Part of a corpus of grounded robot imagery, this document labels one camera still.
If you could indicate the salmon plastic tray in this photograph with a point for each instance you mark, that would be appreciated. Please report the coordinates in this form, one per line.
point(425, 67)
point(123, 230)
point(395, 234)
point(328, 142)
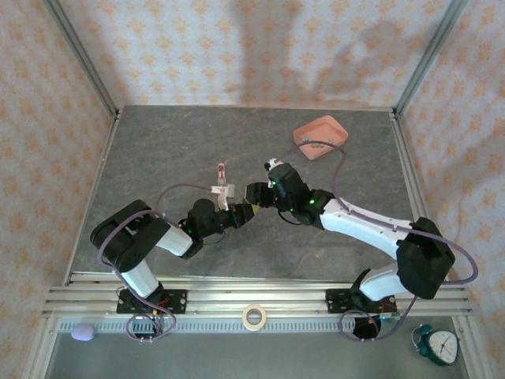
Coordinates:
point(321, 132)

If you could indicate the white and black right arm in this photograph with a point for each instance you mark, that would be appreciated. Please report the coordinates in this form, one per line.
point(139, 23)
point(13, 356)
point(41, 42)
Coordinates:
point(363, 233)

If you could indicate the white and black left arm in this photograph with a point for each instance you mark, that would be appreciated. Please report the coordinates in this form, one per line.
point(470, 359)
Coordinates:
point(138, 252)

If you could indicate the masking tape roll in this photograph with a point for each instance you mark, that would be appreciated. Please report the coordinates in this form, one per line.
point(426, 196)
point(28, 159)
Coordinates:
point(245, 316)

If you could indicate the small lilac rounded object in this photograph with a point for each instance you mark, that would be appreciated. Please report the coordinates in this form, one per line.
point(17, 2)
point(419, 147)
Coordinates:
point(83, 332)

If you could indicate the teal alarm clock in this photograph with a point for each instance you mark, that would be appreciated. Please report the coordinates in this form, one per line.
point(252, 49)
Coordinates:
point(444, 345)

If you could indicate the aluminium front rail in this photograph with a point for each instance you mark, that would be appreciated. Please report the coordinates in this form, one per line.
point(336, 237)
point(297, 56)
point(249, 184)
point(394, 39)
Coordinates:
point(221, 300)

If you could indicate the aluminium table side rail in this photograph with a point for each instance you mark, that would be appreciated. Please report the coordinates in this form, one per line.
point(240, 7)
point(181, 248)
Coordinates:
point(417, 197)
point(94, 197)

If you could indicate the aluminium frame post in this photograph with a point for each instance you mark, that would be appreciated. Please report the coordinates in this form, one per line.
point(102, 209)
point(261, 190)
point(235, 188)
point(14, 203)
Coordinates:
point(469, 347)
point(427, 59)
point(86, 59)
point(43, 347)

